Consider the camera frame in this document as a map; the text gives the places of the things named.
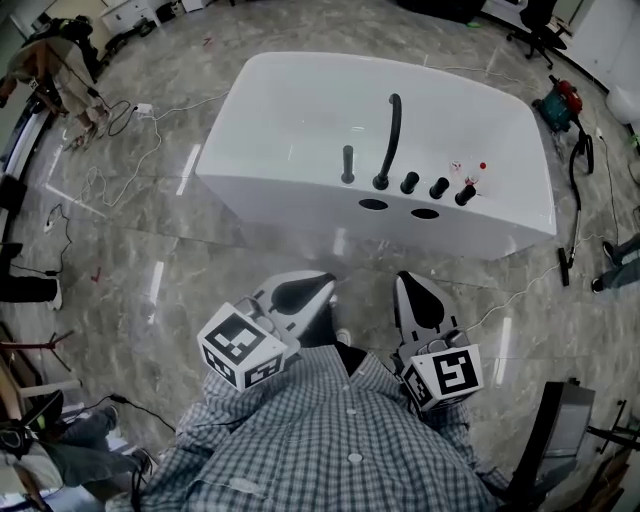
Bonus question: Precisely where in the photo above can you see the long white cable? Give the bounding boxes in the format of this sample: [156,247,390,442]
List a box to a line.
[63,89,232,207]

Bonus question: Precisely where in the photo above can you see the black office chair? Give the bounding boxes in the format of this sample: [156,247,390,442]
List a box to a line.
[505,0,572,70]

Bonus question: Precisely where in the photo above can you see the white cabinet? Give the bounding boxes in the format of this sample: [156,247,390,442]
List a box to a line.
[99,0,162,27]

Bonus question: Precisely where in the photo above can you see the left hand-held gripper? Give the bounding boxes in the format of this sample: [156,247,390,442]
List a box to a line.
[197,269,337,394]

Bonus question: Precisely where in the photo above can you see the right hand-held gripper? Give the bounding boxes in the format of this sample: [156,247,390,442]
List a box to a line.
[393,271,485,412]

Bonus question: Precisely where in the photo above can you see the black cable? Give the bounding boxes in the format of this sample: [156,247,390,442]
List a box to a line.
[43,202,75,277]

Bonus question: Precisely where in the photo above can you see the black vacuum hose with nozzle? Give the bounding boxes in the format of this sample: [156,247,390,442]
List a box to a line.
[557,124,597,287]

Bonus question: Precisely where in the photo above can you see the red and green vacuum cleaner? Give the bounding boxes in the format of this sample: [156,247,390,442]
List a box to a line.
[531,74,586,134]

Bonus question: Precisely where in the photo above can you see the black handheld shower head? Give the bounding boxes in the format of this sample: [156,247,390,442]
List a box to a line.
[340,144,357,184]

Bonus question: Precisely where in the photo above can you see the black metal stand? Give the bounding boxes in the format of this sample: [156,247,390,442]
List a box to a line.
[508,380,597,504]

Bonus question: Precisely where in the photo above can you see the white bathtub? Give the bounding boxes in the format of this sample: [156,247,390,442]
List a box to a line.
[194,51,558,261]

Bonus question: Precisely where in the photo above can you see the black curved faucet spout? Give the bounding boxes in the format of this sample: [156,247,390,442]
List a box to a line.
[371,92,403,191]

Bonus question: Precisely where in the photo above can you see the person's black trousers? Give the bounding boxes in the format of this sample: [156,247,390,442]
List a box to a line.
[298,298,337,351]

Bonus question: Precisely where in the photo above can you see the person's checked shirt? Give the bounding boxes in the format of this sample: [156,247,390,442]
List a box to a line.
[106,343,507,512]

